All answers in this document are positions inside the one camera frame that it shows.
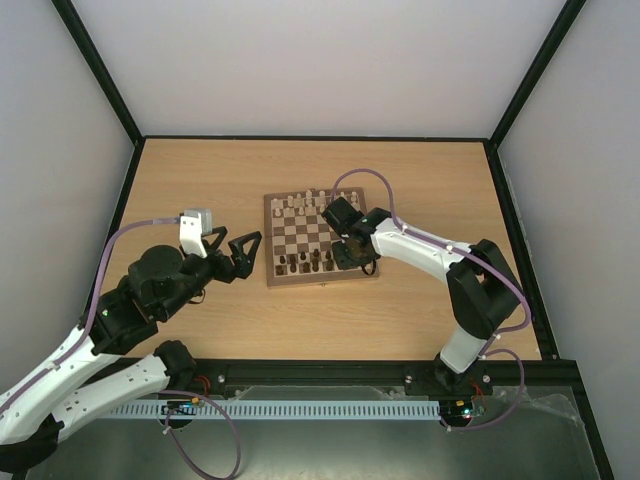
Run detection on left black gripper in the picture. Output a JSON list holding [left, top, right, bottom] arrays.
[[161, 225, 264, 318]]

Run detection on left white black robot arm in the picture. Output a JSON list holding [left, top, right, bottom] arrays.
[[1, 227, 262, 473]]

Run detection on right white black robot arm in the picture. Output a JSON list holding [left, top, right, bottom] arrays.
[[322, 197, 530, 392]]

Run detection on wooden chess board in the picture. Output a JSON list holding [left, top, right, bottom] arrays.
[[264, 195, 380, 288]]

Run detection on light pieces back rows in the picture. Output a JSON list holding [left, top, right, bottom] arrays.
[[265, 189, 364, 217]]

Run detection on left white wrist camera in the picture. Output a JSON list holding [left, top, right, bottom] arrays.
[[179, 208, 213, 258]]

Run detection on purple cable loop front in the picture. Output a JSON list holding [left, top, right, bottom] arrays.
[[162, 388, 241, 479]]

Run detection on white slotted cable duct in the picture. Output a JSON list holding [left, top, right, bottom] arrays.
[[104, 399, 441, 421]]

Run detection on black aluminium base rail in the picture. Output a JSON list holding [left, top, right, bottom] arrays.
[[49, 340, 576, 401]]

